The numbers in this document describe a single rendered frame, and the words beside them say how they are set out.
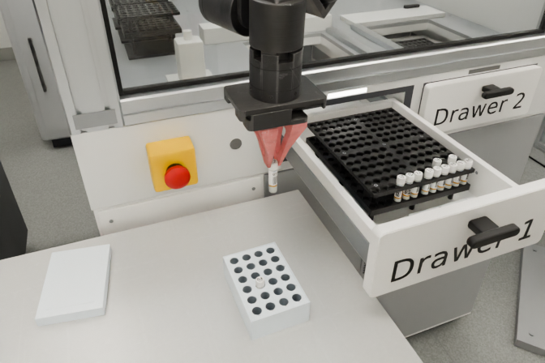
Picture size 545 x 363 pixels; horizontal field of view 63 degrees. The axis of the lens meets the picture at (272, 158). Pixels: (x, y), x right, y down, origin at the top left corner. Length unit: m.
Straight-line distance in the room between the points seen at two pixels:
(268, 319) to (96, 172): 0.36
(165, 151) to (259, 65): 0.29
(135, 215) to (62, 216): 1.37
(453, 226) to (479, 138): 0.54
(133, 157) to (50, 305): 0.25
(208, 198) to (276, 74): 0.42
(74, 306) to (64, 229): 1.42
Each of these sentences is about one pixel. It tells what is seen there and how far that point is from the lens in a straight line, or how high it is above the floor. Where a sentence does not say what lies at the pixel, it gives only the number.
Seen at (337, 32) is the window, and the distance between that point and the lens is 0.80.
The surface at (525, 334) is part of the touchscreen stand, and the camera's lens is 1.74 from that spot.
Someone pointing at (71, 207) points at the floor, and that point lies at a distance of 2.22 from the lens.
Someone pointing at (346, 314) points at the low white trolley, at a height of 0.76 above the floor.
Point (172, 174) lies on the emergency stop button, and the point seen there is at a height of 0.89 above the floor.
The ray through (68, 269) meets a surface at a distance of 0.76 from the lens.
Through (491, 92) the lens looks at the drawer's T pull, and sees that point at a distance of 0.98.
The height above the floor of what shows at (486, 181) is 0.87.
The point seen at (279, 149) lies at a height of 1.00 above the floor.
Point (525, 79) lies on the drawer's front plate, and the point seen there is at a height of 0.91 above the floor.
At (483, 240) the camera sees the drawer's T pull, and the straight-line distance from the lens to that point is 0.60.
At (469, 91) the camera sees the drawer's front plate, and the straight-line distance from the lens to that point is 0.99.
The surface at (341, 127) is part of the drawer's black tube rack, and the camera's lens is 0.79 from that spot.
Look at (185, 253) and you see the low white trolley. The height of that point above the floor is 0.76.
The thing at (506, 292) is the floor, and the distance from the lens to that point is 1.88.
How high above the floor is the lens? 1.28
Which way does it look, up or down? 33 degrees down
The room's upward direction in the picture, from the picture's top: straight up
